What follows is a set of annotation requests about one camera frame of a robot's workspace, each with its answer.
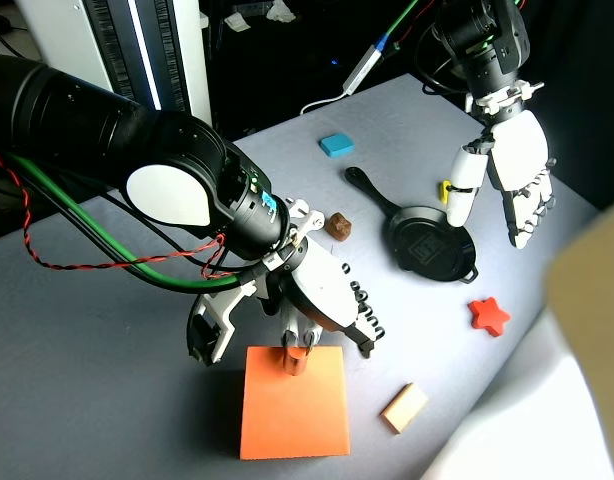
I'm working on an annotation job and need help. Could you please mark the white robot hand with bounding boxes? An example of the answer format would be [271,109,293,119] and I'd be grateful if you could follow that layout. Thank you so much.
[186,234,387,367]
[445,109,558,250]

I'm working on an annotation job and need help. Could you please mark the brown small block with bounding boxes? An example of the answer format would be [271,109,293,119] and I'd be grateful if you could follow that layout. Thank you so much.
[324,212,353,243]

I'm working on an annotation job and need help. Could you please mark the silver white-handled tongs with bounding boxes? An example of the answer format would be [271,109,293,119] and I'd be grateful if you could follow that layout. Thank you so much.
[280,319,322,377]

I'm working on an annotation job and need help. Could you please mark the black cast iron pan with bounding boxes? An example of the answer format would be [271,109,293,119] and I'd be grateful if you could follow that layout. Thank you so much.
[344,166,480,285]

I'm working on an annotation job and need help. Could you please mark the orange square block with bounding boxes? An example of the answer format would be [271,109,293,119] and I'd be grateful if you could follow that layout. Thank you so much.
[239,345,352,461]

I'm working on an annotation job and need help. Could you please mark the blue rounded block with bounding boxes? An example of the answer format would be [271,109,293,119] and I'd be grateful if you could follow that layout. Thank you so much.
[319,132,356,159]

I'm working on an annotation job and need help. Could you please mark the tan wooden block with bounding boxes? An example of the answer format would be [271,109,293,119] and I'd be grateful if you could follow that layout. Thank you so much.
[380,383,430,435]

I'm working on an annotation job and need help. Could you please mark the blurred tan cardboard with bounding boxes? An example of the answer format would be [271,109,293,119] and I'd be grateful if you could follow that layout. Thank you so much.
[544,192,614,480]

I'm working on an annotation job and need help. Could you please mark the red star block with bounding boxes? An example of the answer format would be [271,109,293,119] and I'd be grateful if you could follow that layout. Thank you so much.
[467,296,512,338]

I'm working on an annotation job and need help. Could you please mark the blurred white surface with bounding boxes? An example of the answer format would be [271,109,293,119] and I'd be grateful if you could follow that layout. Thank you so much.
[421,309,614,480]

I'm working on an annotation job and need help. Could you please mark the grey table cloth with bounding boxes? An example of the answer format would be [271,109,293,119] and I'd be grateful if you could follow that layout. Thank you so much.
[0,73,601,480]

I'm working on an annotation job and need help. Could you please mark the white crumpled paper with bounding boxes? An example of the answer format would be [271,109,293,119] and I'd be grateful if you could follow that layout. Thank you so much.
[266,0,297,24]
[224,12,251,34]

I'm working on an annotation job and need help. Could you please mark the white black cabinet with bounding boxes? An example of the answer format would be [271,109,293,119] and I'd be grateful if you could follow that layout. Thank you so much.
[14,0,213,126]

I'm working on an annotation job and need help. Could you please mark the white cable adapter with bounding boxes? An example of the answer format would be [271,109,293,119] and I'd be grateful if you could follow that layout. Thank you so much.
[299,42,391,117]

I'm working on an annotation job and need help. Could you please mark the green cable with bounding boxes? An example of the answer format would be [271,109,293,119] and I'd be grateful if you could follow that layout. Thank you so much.
[381,0,421,51]

